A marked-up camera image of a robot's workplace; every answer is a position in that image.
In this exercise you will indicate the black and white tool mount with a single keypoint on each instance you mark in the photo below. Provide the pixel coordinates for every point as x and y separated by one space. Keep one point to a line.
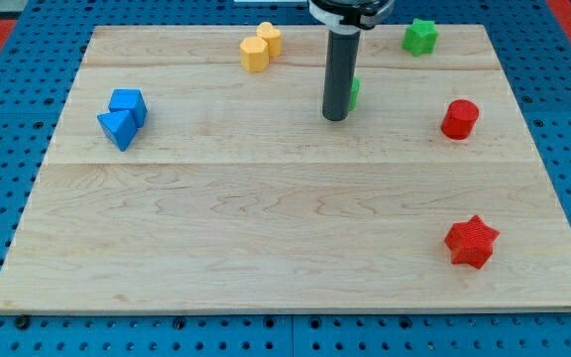
350 16

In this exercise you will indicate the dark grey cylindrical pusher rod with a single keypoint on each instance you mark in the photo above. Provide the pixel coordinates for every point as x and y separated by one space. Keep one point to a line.
340 66

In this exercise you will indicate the green circle block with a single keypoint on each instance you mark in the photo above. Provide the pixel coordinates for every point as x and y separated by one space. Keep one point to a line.
354 93

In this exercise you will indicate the green star block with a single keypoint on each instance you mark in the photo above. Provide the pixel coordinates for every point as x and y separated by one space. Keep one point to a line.
420 37

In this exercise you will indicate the red star block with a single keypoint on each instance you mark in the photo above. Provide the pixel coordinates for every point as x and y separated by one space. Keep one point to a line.
471 242

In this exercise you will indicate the yellow heart block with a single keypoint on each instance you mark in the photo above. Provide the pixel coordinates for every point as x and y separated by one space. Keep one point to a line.
272 36

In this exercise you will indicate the yellow hexagon block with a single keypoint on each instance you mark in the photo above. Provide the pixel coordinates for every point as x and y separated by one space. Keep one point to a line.
254 54

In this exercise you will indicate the red cylinder block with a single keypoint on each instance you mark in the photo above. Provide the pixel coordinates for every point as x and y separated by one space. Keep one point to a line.
460 119

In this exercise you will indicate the light wooden board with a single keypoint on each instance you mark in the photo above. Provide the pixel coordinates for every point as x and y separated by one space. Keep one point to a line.
238 197

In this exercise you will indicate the blue cube block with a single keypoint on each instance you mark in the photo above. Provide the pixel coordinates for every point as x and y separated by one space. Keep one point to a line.
132 100

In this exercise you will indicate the blue triangle block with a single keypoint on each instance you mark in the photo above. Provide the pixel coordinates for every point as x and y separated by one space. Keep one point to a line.
119 127

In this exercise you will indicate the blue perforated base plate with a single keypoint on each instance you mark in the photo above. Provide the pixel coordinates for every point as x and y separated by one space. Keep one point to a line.
37 67

